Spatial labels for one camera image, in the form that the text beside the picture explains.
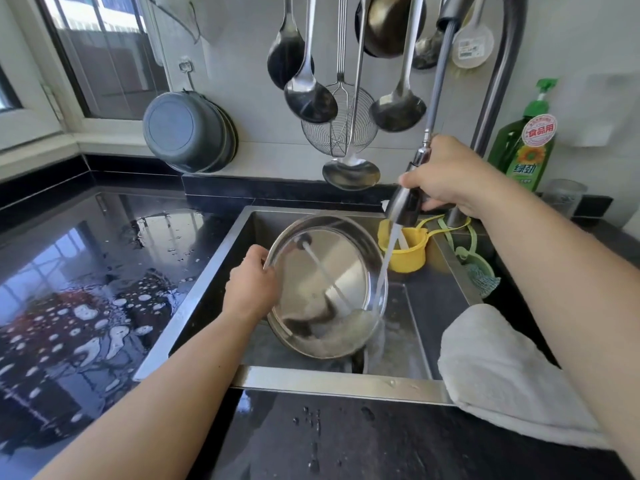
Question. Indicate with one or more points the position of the person's right hand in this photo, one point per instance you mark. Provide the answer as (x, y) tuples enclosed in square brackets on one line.
[(450, 175)]

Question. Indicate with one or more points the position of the steel soup ladle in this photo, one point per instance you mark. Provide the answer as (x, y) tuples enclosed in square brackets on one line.
[(311, 100)]

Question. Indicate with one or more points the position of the person's left forearm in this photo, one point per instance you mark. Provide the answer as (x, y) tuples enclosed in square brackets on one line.
[(150, 405)]

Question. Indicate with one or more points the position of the green dish soap bottle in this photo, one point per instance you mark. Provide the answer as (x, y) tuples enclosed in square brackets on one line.
[(525, 160)]

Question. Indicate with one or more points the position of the dark green hanging basin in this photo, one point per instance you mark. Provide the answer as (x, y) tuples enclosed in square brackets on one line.
[(232, 135)]

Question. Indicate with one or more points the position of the steel wall hook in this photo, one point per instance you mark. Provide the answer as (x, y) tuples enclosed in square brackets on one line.
[(186, 73)]

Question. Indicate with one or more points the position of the clear plastic cup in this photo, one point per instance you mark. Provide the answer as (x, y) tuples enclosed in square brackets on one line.
[(563, 198)]

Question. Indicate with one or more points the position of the person's right forearm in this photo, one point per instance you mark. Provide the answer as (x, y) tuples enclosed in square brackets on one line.
[(570, 295)]

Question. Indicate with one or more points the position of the grey hanging basin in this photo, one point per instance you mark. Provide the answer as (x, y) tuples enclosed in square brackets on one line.
[(185, 133)]

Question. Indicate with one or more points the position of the stainless steel sink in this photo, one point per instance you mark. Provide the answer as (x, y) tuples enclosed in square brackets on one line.
[(215, 295)]

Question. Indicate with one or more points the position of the yellow hanging sink cup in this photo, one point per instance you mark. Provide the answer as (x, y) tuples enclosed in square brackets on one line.
[(410, 257)]

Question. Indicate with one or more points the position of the white hanging cloth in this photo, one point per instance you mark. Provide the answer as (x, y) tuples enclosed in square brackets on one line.
[(170, 10)]

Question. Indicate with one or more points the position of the round steel basin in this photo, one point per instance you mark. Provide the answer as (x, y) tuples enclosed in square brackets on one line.
[(330, 285)]

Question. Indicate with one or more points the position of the person's left hand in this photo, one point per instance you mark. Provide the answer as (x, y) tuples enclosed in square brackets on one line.
[(250, 290)]

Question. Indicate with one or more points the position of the white dish rag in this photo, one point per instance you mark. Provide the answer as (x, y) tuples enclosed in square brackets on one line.
[(510, 380)]

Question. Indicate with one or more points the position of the green hanging sponge holder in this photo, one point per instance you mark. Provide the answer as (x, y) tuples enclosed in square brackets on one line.
[(480, 270)]

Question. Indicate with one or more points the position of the steel gooseneck faucet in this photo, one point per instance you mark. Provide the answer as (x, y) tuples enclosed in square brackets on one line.
[(405, 205)]

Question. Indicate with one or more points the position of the white dish brush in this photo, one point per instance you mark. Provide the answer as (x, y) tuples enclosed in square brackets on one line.
[(473, 45)]

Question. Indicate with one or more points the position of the hanging steel ladles and skimmer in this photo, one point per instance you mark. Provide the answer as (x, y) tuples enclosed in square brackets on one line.
[(286, 60)]

